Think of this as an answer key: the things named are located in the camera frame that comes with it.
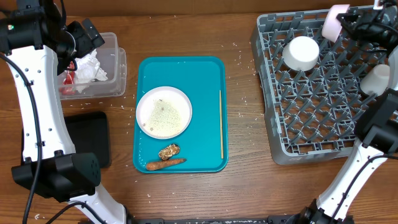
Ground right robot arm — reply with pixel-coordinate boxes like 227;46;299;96
286;1;397;223

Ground red snack wrapper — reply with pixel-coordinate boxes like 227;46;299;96
59;62;76;95

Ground large white plate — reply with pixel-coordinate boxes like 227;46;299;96
136;86;193;139

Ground pale green bowl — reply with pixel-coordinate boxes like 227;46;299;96
282;36;320;71

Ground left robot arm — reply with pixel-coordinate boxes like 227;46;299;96
1;0;134;223

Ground carrot piece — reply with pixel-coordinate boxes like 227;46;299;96
146;159;187;171

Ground black tray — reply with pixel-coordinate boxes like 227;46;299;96
21;105;111;168

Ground wooden chopstick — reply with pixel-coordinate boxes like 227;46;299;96
219;90;224;159

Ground teal serving tray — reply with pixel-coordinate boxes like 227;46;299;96
132;56;228;174

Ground clear plastic bin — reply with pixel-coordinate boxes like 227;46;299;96
58;32;127;100

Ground white cup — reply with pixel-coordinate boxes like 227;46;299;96
360;64;390;96

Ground white napkin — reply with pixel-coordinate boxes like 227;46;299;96
74;49;108;93

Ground small white bowl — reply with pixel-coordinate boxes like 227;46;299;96
322;4;350;42

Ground brown food scrap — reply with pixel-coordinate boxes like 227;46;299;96
158;144;180;161

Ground grey dishwasher rack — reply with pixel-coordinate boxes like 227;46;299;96
251;4;388;165

